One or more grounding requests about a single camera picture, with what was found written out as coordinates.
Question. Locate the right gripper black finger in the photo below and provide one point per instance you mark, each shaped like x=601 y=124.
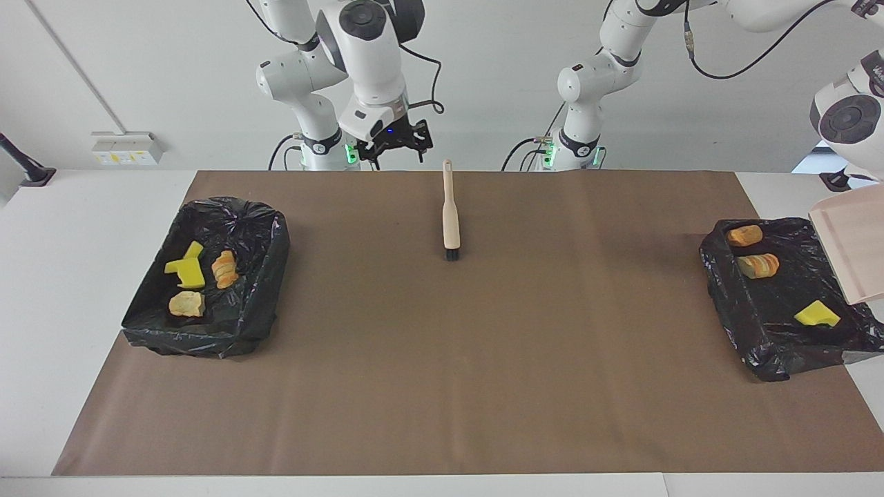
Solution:
x=419 y=137
x=371 y=150

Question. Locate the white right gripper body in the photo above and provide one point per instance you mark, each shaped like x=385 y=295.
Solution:
x=369 y=114

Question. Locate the pale yellow sponge chunk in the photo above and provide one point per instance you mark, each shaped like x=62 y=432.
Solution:
x=224 y=269
x=758 y=266
x=186 y=304

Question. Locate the notched yellow sponge piece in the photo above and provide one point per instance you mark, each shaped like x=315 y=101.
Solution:
x=188 y=275

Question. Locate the brown oval sponge piece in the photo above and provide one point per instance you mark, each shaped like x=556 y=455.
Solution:
x=744 y=235

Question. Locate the green and yellow sponge piece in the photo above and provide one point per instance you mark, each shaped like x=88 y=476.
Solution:
x=817 y=314

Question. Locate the beige plastic dustpan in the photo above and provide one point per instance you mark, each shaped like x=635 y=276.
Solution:
x=856 y=241

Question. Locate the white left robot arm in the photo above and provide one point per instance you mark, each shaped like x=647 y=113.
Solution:
x=849 y=117

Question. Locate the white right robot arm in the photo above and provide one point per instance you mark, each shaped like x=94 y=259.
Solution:
x=362 y=21

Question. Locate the black bag lined bin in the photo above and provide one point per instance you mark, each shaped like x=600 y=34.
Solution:
x=773 y=310
x=228 y=324

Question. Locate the brown paper table mat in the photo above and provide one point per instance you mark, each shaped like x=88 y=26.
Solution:
x=414 y=414

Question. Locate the black clamp stand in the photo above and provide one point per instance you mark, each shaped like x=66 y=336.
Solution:
x=836 y=183
x=24 y=166

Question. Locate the bright window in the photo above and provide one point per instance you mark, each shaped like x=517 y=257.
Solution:
x=808 y=164

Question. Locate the white wall socket box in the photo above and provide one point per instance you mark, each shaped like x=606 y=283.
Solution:
x=128 y=148

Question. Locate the white wall conduit pipe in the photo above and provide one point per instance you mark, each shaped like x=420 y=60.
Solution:
x=69 y=62

